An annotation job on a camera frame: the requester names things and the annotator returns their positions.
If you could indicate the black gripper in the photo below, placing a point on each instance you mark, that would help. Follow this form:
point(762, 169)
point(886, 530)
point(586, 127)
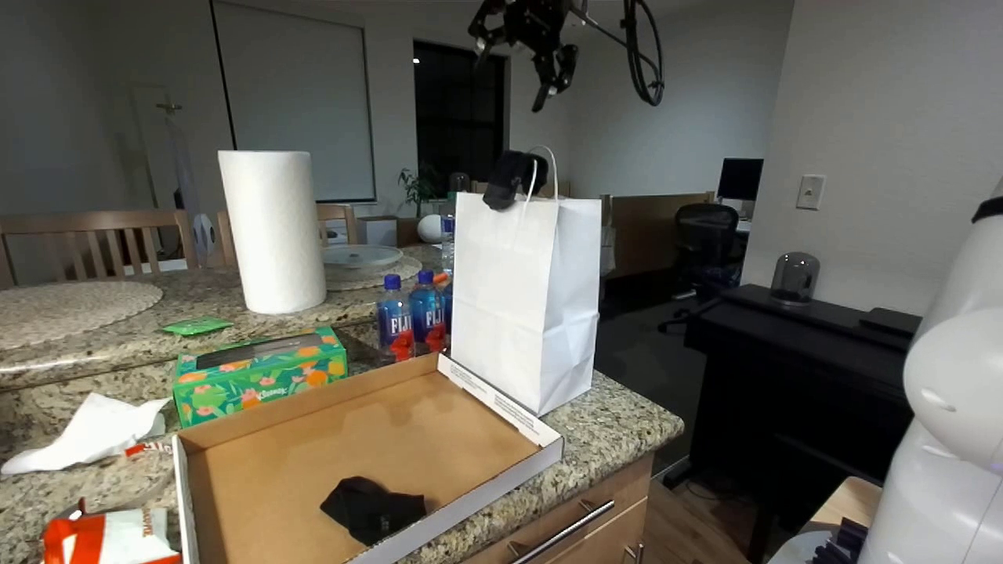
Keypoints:
point(537, 27)

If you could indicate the white paper bag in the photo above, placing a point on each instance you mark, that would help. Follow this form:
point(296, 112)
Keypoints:
point(525, 291)

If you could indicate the black socks pile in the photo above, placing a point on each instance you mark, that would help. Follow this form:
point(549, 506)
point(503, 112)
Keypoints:
point(371, 512)

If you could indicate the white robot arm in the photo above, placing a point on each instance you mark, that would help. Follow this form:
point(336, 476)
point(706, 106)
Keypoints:
point(888, 160)

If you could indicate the computer monitor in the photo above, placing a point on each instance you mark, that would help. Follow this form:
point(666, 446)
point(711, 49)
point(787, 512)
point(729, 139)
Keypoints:
point(738, 178)

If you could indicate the black office chair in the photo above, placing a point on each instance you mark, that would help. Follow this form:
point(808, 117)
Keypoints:
point(706, 261)

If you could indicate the water bottle middle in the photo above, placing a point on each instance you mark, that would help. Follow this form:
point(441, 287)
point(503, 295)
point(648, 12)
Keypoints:
point(426, 310)

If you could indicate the water bottle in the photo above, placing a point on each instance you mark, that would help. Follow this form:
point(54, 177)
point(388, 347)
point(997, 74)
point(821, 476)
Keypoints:
point(426, 310)
point(391, 314)

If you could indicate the glass plate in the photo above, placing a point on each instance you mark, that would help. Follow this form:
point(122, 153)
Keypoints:
point(362, 259)

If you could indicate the water bottle left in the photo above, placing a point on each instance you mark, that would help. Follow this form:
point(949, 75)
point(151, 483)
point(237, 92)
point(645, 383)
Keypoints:
point(391, 314)

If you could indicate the white paper towel roll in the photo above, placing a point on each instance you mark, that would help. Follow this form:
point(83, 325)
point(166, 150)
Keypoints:
point(272, 229)

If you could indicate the green sponge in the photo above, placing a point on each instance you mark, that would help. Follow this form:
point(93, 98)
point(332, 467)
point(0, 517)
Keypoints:
point(196, 328)

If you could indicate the cardboard tray box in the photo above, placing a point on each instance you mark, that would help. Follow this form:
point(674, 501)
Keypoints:
point(250, 483)

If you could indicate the green tissue box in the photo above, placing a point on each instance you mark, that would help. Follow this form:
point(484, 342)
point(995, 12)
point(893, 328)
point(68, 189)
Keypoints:
point(250, 375)

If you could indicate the wooden chair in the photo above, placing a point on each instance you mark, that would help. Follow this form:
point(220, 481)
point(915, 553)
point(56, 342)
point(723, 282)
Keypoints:
point(97, 243)

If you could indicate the round woven placemat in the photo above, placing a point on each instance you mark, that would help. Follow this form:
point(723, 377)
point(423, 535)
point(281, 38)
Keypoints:
point(34, 314)

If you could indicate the crumpled white napkin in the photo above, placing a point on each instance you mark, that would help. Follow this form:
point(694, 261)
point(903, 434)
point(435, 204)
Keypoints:
point(95, 430)

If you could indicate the orange white wrapper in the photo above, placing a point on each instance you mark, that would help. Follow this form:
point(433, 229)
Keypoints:
point(108, 538)

